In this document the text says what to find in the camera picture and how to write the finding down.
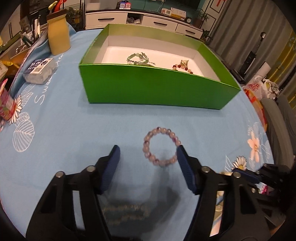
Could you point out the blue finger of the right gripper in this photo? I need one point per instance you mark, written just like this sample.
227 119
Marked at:
250 177

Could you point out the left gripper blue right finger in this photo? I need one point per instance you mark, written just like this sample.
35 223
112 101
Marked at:
242 218

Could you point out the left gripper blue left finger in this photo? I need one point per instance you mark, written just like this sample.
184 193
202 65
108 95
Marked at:
54 218

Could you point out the gold flower brooch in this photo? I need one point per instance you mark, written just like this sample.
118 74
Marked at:
184 63

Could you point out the white wrist watch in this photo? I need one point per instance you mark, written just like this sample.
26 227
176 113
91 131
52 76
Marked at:
218 213

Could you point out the grey chair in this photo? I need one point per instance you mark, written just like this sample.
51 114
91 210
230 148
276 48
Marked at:
280 129

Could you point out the blue floral tablecloth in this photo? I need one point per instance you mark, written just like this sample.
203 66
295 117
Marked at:
59 130

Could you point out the red yellow shopping bag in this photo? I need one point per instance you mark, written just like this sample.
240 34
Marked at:
257 106

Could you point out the white plastic bag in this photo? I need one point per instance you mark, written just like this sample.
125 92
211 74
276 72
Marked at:
256 87

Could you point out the green cardboard box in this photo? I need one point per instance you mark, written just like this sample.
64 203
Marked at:
132 64

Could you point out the pink yogurt cup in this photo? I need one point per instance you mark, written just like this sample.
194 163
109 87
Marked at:
8 105

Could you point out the yellow bottle with brown lid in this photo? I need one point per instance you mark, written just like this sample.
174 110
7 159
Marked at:
58 31

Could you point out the small black alarm clock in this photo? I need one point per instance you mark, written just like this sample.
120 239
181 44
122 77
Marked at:
188 20

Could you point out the white tv cabinet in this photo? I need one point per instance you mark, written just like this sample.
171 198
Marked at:
100 19

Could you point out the potted plants on floor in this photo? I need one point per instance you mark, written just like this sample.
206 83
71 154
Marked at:
74 16

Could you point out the potted plant right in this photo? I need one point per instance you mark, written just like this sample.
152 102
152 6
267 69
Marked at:
199 17

